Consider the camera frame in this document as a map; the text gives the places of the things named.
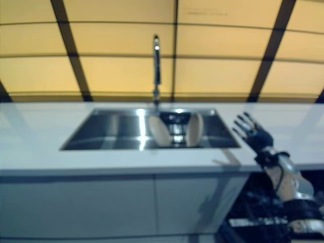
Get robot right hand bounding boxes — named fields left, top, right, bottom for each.
left=232, top=111, right=275, bottom=155

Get cream round ceramic plate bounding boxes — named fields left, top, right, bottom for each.
left=147, top=115, right=173, bottom=147
left=185, top=112, right=205, bottom=147

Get black dish drying rack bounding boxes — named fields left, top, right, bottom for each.
left=151, top=111, right=205, bottom=148

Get white glossy cabinet door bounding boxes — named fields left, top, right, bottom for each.
left=0, top=174, right=156, bottom=240
left=154, top=174, right=250, bottom=238

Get chrome pull-down kitchen faucet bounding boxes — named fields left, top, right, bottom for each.
left=151, top=34, right=163, bottom=107

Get stainless steel sink basin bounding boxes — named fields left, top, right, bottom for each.
left=59, top=108, right=241, bottom=151

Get dishwasher lower wire rack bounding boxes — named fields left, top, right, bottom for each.
left=227, top=189, right=294, bottom=243

